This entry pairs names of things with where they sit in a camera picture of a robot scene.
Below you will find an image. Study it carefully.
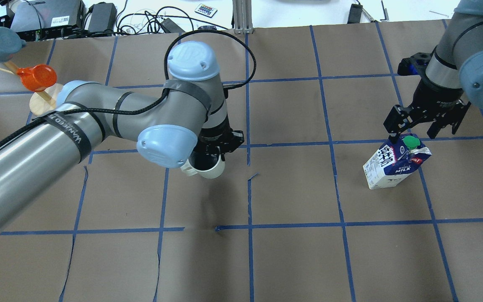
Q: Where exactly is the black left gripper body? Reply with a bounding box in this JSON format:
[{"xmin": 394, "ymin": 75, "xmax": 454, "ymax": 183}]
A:
[{"xmin": 193, "ymin": 119, "xmax": 245, "ymax": 158}]

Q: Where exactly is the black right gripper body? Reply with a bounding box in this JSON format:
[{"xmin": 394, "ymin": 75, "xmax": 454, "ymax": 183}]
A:
[{"xmin": 383, "ymin": 80, "xmax": 472, "ymax": 135}]

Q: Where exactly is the white ceramic mug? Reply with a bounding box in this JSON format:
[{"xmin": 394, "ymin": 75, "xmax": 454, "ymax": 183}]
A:
[{"xmin": 180, "ymin": 152, "xmax": 226, "ymax": 179}]

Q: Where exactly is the blue white milk carton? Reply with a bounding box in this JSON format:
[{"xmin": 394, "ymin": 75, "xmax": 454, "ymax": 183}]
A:
[{"xmin": 363, "ymin": 133, "xmax": 432, "ymax": 190}]

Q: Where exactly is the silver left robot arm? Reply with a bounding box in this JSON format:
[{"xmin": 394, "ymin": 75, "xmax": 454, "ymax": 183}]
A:
[{"xmin": 0, "ymin": 41, "xmax": 249, "ymax": 232}]

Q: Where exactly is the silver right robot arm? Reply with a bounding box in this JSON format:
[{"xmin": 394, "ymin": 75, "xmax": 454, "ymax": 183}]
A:
[{"xmin": 383, "ymin": 0, "xmax": 483, "ymax": 143}]

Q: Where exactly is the wooden cup stand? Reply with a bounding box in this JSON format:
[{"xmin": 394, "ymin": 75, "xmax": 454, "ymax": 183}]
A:
[{"xmin": 0, "ymin": 54, "xmax": 62, "ymax": 115}]

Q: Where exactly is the orange cup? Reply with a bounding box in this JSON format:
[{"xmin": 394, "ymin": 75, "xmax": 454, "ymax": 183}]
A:
[{"xmin": 16, "ymin": 64, "xmax": 57, "ymax": 92}]

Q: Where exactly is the small remote control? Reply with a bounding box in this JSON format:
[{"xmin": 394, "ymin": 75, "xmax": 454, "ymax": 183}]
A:
[{"xmin": 194, "ymin": 3, "xmax": 218, "ymax": 18}]

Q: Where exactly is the black power brick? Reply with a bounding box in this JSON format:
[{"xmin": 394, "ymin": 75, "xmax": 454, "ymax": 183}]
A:
[{"xmin": 86, "ymin": 2, "xmax": 117, "ymax": 32}]

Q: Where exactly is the black computer box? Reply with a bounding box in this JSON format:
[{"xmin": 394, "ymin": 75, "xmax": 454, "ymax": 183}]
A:
[{"xmin": 11, "ymin": 0, "xmax": 86, "ymax": 33}]

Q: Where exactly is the aluminium frame post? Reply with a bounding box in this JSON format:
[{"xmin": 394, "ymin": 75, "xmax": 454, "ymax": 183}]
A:
[{"xmin": 232, "ymin": 0, "xmax": 254, "ymax": 34}]

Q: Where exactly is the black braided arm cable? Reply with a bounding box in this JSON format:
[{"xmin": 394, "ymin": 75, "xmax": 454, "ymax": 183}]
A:
[{"xmin": 0, "ymin": 30, "xmax": 255, "ymax": 168}]

